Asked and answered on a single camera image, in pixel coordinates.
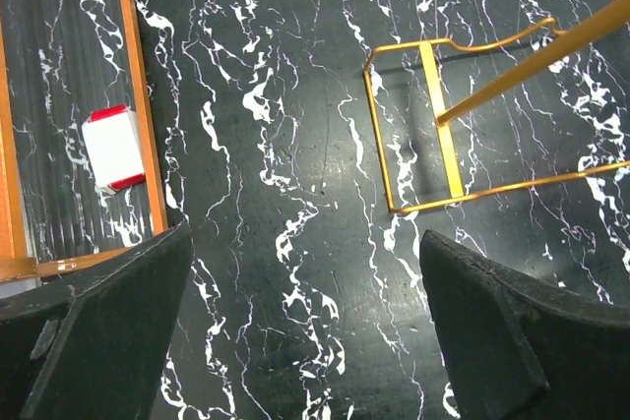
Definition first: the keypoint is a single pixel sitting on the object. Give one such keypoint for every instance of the gold metal wine glass rack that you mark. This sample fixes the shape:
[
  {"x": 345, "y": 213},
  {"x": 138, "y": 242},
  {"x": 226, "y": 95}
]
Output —
[{"x": 604, "y": 22}]

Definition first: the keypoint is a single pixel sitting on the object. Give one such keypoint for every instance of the red white small box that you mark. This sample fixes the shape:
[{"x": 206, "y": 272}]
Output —
[{"x": 113, "y": 144}]

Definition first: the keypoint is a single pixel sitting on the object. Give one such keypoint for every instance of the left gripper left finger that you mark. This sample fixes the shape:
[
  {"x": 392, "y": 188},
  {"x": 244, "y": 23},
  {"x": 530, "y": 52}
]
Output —
[{"x": 92, "y": 345}]

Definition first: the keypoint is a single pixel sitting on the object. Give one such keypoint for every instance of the orange wooden stepped shelf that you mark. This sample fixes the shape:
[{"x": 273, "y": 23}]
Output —
[{"x": 61, "y": 60}]

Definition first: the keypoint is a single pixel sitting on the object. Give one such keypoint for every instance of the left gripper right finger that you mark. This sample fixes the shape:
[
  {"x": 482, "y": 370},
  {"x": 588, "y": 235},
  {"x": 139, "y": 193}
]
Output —
[{"x": 516, "y": 347}]

